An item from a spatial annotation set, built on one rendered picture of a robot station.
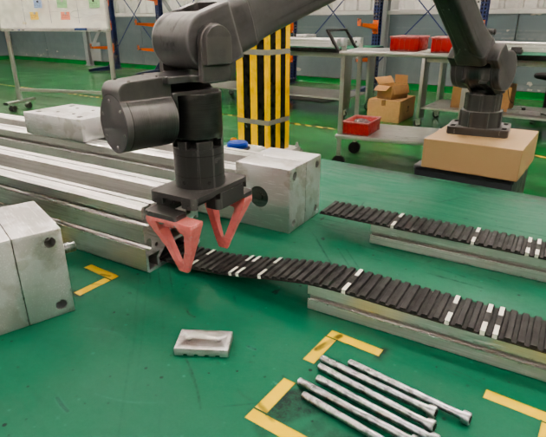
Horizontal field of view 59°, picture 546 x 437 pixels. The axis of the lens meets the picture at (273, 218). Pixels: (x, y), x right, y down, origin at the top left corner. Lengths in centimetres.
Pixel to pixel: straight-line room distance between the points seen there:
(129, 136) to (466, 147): 72
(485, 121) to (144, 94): 77
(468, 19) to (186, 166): 61
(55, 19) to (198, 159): 610
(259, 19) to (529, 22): 770
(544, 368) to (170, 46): 46
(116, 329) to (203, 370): 11
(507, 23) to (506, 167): 727
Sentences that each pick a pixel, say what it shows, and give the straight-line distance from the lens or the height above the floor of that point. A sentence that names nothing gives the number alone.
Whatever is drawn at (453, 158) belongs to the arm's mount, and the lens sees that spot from 104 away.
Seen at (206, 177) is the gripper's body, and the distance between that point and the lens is 54.
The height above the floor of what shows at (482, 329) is 81.
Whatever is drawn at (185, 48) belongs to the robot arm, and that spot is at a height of 104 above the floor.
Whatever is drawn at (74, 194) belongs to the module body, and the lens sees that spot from 66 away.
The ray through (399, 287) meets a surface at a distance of 51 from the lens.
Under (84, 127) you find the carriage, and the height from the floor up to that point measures 89.
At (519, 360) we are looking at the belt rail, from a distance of 49.
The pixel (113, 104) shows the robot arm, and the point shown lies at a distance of 50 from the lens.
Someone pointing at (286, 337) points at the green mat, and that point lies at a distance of 48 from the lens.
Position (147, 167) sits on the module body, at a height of 84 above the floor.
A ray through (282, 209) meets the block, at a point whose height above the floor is 82.
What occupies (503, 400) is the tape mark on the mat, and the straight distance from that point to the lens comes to 46.
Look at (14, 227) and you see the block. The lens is 54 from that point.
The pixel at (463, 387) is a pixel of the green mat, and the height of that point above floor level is 78.
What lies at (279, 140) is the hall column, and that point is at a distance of 414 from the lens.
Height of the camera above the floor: 106
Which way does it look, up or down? 22 degrees down
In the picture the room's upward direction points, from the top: straight up
